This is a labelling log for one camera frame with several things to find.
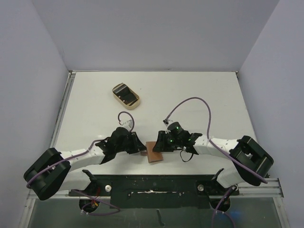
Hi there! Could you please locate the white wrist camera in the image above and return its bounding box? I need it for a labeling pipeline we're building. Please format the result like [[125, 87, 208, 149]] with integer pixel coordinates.
[[163, 119, 174, 127], [119, 120, 133, 130]]

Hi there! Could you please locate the black wire loop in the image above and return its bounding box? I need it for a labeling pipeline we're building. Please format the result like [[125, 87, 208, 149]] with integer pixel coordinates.
[[179, 150, 195, 163]]

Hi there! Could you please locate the yellow card tray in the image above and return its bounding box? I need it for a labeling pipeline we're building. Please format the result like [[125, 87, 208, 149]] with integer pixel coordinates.
[[112, 86, 141, 110]]

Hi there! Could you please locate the aluminium frame rail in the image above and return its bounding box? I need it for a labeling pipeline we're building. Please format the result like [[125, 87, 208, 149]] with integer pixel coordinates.
[[49, 71, 76, 148]]

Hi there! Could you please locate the purple cable under base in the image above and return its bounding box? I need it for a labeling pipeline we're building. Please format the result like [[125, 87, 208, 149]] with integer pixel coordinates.
[[210, 185, 237, 228], [71, 189, 121, 216]]

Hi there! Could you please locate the purple cable under left base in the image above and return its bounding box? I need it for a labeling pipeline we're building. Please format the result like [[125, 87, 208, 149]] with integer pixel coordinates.
[[71, 189, 121, 216]]

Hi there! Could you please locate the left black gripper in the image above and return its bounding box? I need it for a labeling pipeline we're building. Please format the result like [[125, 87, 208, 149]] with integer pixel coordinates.
[[115, 132, 146, 154]]

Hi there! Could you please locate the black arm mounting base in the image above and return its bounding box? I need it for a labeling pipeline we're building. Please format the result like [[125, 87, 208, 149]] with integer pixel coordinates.
[[83, 174, 227, 209]]

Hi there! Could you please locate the tan leather card holder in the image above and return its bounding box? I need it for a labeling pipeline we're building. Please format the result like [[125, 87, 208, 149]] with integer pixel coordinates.
[[140, 142, 163, 163]]

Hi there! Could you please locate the stack of grey cards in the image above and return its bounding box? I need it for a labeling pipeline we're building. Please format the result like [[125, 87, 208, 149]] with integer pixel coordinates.
[[112, 83, 130, 96]]

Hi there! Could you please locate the purple cable under right base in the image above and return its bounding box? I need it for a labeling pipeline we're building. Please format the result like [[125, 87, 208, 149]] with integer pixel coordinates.
[[210, 185, 237, 228]]

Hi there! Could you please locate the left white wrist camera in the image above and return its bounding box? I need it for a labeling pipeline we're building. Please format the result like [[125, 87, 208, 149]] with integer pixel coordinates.
[[119, 120, 133, 130]]

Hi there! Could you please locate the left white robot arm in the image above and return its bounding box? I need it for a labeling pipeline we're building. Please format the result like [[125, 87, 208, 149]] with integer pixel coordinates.
[[23, 127, 146, 200]]

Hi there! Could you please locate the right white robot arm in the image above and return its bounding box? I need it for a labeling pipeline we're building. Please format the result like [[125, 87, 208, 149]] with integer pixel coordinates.
[[152, 122, 274, 194]]

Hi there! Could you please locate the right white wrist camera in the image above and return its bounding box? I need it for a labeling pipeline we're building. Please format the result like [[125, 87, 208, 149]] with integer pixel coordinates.
[[163, 119, 174, 127]]

